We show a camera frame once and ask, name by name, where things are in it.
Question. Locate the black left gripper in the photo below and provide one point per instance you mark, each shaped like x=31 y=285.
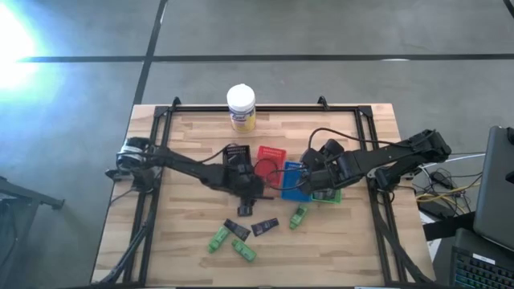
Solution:
x=245 y=185

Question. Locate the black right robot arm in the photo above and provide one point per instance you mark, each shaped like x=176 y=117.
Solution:
x=393 y=154

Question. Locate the black backlit keyboard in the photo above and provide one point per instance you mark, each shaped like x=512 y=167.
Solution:
x=482 y=275

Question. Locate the white-lidded yellow wipes canister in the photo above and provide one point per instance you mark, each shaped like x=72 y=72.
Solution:
x=241 y=100

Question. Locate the black metal stand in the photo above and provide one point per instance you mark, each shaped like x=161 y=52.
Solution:
x=28 y=194

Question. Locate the black power brick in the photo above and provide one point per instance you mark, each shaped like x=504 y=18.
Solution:
x=441 y=179

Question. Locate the black aluminium table frame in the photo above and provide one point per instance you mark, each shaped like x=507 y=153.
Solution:
x=265 y=108

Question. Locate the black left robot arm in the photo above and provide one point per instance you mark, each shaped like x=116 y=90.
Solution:
x=188 y=168

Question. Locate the black plastic basket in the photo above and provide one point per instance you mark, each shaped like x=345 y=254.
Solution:
x=237 y=152

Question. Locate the small green bottle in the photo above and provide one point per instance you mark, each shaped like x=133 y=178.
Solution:
x=298 y=217
x=218 y=240
x=244 y=250

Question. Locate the grey laptop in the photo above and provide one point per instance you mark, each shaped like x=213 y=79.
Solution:
x=496 y=188

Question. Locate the green plastic basket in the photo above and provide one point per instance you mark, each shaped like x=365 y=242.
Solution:
x=341 y=196

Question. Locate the black power adapter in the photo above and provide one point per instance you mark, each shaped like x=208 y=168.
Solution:
x=431 y=209

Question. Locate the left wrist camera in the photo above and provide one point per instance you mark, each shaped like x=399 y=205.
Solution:
x=243 y=168

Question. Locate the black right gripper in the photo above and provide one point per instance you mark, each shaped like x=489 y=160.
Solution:
x=321 y=178

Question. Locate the blue plastic basket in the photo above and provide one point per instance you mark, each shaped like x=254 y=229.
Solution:
x=293 y=193

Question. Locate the red plastic basket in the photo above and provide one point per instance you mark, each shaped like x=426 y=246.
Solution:
x=271 y=154

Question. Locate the grey travel deodorant stick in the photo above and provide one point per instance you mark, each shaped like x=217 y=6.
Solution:
x=321 y=195
x=333 y=195

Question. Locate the black frame clamp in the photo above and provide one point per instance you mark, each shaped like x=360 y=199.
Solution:
x=176 y=102
x=323 y=102

